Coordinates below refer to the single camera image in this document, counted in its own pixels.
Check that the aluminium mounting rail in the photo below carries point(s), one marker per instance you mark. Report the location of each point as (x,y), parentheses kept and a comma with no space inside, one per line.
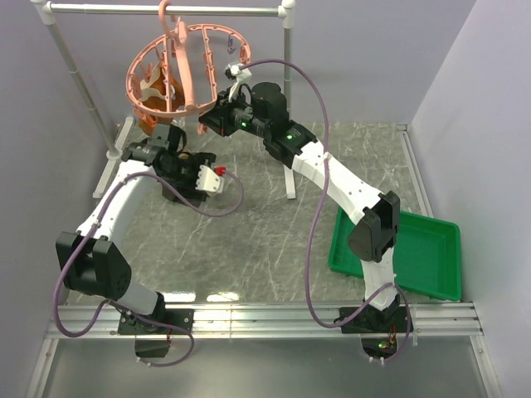
(281,320)

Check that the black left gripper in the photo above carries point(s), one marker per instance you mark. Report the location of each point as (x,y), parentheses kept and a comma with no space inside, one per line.
(207,159)

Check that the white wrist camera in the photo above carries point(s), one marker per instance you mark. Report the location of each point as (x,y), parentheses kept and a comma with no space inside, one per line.
(209,182)
(240,75)

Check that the dark brown boxer underwear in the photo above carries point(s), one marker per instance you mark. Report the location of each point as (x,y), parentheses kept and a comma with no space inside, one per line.
(187,191)

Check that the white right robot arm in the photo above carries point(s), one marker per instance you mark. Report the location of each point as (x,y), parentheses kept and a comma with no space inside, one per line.
(375,215)

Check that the orange brown hanging underwear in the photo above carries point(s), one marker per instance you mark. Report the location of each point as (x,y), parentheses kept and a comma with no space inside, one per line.
(151,92)

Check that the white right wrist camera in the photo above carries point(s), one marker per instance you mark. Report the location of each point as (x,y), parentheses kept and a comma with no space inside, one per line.
(240,75)

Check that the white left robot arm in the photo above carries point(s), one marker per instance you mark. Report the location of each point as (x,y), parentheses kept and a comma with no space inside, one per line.
(90,258)

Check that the green plastic tray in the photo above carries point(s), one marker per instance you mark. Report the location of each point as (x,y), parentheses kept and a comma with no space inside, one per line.
(427,256)

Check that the pink round clip hanger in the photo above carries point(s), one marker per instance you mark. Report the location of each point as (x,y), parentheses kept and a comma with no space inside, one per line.
(171,51)

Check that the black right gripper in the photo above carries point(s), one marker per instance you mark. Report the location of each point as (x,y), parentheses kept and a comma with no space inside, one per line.
(218,119)

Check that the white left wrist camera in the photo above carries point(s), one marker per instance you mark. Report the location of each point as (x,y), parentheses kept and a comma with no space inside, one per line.
(209,182)

